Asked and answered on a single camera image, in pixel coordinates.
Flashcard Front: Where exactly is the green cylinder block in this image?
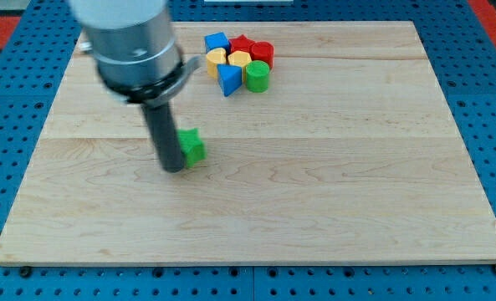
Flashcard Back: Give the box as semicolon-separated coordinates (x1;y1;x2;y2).
245;60;270;93

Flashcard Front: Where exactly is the yellow hexagon block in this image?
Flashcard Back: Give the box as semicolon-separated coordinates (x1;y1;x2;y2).
228;50;252;82

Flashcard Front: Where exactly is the red cylinder block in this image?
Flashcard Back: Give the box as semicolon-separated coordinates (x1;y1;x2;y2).
250;41;274;69

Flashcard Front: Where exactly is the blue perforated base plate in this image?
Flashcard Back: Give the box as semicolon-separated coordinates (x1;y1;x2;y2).
0;0;496;300

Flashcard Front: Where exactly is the red star block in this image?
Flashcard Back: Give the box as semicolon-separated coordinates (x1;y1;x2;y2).
229;34;255;54

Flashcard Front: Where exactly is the yellow heart block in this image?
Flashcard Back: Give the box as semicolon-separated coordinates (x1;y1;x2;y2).
205;48;227;79

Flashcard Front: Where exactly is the blue cube block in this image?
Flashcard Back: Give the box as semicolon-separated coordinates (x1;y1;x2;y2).
203;32;231;54

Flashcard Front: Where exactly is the light wooden board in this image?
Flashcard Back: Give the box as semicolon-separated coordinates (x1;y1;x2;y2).
0;22;496;267

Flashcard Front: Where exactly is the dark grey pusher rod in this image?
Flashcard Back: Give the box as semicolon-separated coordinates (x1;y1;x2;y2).
141;103;185;173

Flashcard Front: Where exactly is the blue triangle block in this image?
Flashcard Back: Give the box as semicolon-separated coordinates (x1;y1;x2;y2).
217;64;243;97

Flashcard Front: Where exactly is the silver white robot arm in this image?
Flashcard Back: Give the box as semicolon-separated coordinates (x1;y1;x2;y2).
68;0;200;106

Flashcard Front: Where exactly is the green star block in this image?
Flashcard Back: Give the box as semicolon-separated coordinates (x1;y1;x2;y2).
177;128;207;168

